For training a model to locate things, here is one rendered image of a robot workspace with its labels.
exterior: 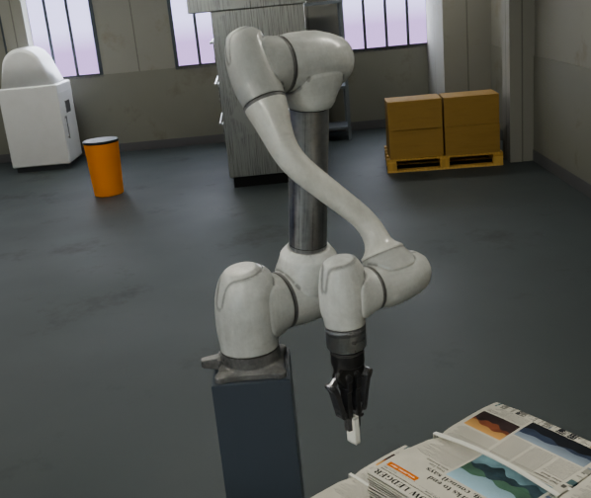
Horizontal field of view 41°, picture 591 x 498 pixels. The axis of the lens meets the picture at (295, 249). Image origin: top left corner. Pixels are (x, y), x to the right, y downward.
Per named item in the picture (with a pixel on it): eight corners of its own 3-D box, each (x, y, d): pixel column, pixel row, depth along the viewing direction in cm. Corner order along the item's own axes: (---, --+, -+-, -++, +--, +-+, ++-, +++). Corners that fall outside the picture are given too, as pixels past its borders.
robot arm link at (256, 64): (255, 92, 171) (306, 83, 178) (225, 18, 173) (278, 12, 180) (232, 119, 182) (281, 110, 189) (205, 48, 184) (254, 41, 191)
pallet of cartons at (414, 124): (510, 164, 843) (509, 92, 820) (388, 175, 845) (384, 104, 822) (488, 148, 932) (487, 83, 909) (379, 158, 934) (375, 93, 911)
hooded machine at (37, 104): (86, 158, 1116) (65, 41, 1068) (73, 168, 1051) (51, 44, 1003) (29, 163, 1117) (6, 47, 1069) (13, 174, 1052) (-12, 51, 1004)
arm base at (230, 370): (206, 355, 218) (203, 336, 216) (286, 348, 218) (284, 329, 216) (199, 385, 201) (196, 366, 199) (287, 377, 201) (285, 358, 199)
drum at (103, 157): (96, 191, 904) (87, 138, 886) (129, 188, 904) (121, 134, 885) (88, 199, 868) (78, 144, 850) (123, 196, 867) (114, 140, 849)
